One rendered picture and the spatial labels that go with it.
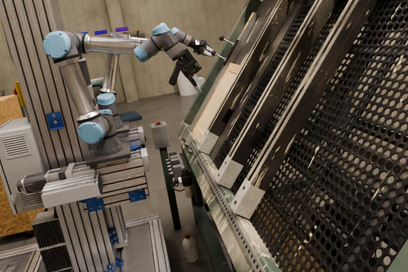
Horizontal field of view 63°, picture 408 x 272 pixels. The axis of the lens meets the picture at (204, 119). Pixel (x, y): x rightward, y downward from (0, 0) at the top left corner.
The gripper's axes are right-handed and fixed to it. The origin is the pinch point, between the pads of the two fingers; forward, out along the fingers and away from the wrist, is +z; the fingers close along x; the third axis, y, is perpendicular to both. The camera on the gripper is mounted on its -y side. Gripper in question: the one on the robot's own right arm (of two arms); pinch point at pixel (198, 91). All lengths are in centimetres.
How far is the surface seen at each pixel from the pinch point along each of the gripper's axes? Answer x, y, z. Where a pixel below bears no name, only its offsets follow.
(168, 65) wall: 754, 33, 79
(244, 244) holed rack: -62, -23, 36
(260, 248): -67, -19, 37
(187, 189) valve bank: 32, -39, 53
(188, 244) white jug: 51, -66, 97
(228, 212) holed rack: -41, -22, 36
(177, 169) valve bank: 46, -38, 44
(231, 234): -50, -25, 38
